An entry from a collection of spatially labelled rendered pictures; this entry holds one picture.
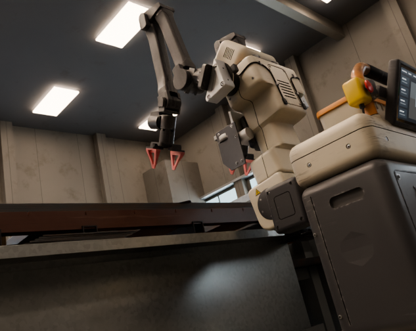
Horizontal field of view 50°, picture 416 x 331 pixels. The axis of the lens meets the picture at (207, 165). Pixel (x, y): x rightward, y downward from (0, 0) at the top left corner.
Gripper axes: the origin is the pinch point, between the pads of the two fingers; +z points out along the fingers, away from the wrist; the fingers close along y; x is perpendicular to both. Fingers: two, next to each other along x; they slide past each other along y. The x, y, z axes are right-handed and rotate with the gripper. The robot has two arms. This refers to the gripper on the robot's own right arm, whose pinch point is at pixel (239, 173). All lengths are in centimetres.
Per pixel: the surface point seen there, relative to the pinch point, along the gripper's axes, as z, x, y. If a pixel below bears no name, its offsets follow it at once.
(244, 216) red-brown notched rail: 17.7, 11.1, 6.2
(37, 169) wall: 62, -986, -326
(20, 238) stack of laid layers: 29, -20, 87
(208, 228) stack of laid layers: 28.5, -18.0, -1.9
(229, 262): 32.9, 22.6, 25.3
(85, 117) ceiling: -87, -953, -427
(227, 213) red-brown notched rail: 16.4, 10.1, 15.8
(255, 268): 35.9, 24.7, 12.0
